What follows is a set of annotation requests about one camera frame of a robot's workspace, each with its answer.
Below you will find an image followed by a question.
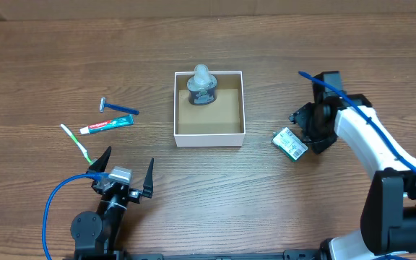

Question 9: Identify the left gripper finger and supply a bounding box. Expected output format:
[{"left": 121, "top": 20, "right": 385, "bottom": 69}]
[
  {"left": 87, "top": 146, "right": 112, "bottom": 173},
  {"left": 142, "top": 158, "right": 155, "bottom": 198}
]

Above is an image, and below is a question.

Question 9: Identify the green white soap bar package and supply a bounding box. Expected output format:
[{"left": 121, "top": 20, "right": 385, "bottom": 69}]
[{"left": 272, "top": 127, "right": 308, "bottom": 162}]

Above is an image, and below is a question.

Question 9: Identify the green white toothbrush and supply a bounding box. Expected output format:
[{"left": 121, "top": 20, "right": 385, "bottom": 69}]
[{"left": 60, "top": 123, "right": 92, "bottom": 165}]

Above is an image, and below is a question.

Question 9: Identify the green red toothpaste tube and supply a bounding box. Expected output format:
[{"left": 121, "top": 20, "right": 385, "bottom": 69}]
[{"left": 79, "top": 114, "right": 134, "bottom": 134}]

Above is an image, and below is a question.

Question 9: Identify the dark blue pump bottle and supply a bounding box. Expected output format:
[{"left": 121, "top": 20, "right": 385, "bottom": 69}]
[{"left": 186, "top": 64, "right": 217, "bottom": 105}]

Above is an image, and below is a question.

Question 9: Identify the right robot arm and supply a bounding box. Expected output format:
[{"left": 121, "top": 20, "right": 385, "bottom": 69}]
[{"left": 289, "top": 71, "right": 416, "bottom": 260}]

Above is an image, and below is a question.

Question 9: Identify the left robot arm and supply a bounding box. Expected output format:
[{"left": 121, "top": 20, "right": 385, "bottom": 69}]
[{"left": 70, "top": 147, "right": 155, "bottom": 259}]

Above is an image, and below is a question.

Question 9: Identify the blue disposable razor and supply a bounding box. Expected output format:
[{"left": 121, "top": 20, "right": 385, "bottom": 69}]
[{"left": 99, "top": 97, "right": 139, "bottom": 115}]

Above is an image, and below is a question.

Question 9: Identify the white cardboard box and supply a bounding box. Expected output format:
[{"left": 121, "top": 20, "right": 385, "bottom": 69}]
[{"left": 173, "top": 71, "right": 246, "bottom": 147}]

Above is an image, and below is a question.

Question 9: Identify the left blue cable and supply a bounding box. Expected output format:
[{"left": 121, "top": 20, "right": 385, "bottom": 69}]
[{"left": 41, "top": 172, "right": 110, "bottom": 260}]

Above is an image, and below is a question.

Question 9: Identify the blue cable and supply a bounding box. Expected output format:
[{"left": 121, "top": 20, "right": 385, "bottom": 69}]
[
  {"left": 298, "top": 70, "right": 416, "bottom": 196},
  {"left": 41, "top": 172, "right": 110, "bottom": 260}
]

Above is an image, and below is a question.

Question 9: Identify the right blue cable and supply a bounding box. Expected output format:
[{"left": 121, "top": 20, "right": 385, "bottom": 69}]
[{"left": 298, "top": 70, "right": 416, "bottom": 196}]

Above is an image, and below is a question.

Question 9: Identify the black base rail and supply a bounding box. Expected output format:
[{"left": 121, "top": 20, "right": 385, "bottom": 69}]
[{"left": 63, "top": 248, "right": 332, "bottom": 260}]

